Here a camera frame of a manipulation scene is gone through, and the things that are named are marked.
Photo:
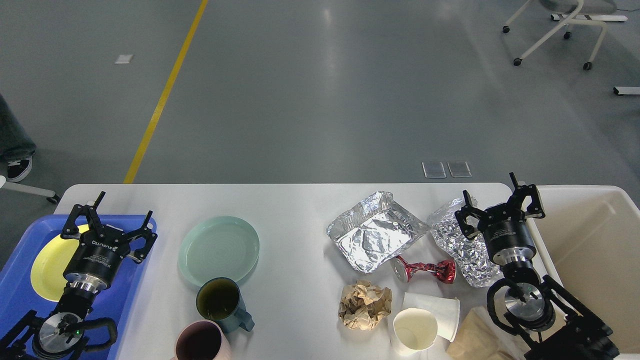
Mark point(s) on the person leg and shoe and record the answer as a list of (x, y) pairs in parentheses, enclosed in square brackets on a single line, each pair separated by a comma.
[(16, 146)]

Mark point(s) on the lying white paper cup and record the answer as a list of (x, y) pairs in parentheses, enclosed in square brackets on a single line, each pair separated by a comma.
[(447, 311)]

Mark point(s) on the mint green plate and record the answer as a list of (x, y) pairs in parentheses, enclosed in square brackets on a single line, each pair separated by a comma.
[(224, 246)]

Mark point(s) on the left floor plate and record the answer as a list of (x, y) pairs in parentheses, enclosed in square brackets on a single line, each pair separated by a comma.
[(434, 170)]

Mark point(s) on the square aluminium foil tray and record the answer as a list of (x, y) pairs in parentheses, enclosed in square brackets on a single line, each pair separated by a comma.
[(374, 231)]

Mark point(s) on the floor plate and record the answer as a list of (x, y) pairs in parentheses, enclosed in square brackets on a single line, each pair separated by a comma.
[(434, 170), (459, 169)]

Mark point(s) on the white floor label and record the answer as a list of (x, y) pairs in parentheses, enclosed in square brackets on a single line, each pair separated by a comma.
[(123, 59)]

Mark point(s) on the crushed red can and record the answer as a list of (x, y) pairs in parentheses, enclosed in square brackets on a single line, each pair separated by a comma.
[(445, 271)]

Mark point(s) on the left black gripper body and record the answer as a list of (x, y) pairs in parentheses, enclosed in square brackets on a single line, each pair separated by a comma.
[(97, 259)]

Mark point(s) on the beige plastic bin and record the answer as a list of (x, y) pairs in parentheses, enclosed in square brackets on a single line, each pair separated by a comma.
[(589, 242)]

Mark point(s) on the brown paper bag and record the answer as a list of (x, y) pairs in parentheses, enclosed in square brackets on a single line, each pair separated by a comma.
[(476, 339)]

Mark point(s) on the white floor bar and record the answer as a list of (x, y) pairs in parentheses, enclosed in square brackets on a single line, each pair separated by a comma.
[(626, 90)]

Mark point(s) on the pink ribbed mug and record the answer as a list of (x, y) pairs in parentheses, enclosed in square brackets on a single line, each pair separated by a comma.
[(202, 340)]

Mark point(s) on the crumpled aluminium foil sheet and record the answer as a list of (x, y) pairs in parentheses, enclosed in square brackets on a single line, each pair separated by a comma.
[(470, 255)]

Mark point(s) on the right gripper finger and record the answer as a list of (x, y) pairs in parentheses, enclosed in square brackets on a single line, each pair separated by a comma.
[(525, 201), (468, 210)]

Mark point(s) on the white rolling chair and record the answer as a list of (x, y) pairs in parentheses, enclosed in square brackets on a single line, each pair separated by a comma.
[(574, 12)]

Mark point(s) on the yellow plate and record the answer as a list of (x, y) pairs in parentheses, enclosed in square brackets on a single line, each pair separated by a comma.
[(47, 271)]

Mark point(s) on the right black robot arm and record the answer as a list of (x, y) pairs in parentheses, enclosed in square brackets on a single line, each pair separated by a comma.
[(549, 319)]

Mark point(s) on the white furniture leg with caster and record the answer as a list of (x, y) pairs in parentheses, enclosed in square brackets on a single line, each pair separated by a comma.
[(50, 195)]

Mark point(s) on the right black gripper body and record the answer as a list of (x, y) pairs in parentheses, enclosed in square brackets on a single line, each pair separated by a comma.
[(507, 236)]

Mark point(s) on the crumpled brown paper ball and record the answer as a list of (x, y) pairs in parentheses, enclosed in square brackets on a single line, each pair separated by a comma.
[(363, 305)]

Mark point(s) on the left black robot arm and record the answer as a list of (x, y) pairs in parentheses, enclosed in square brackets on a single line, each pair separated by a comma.
[(66, 291)]

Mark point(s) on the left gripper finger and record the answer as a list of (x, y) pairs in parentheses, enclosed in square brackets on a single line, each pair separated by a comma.
[(143, 232), (70, 229)]

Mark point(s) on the right floor plate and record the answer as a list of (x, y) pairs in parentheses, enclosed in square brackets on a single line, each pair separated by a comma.
[(459, 169)]

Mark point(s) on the dark teal mug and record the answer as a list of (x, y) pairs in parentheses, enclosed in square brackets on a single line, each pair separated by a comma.
[(220, 300)]

